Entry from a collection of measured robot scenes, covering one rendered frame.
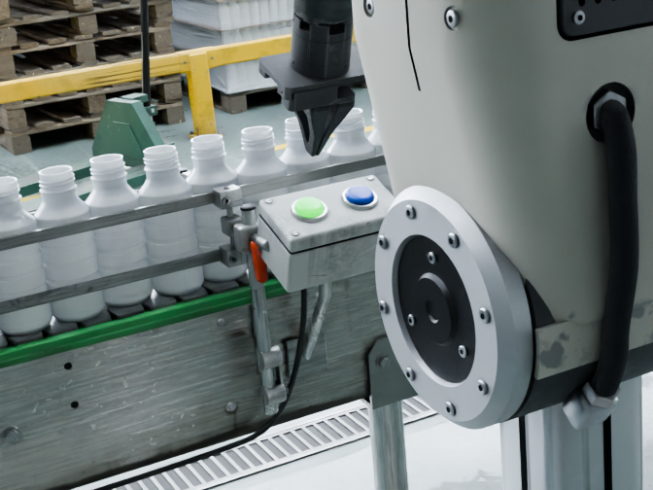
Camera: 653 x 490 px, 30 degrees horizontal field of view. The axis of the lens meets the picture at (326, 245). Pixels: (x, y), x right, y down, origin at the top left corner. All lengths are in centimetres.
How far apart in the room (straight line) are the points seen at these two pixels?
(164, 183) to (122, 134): 448
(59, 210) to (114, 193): 6
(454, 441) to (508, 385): 242
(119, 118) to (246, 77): 152
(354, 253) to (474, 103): 61
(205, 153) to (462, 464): 179
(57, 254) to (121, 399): 18
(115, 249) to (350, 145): 30
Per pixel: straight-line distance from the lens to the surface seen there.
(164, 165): 135
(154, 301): 138
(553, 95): 68
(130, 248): 136
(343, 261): 127
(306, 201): 126
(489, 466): 303
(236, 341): 140
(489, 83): 67
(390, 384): 151
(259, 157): 139
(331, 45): 114
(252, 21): 717
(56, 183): 132
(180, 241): 137
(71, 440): 138
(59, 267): 134
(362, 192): 128
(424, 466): 304
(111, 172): 134
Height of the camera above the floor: 147
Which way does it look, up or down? 18 degrees down
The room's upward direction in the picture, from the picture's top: 5 degrees counter-clockwise
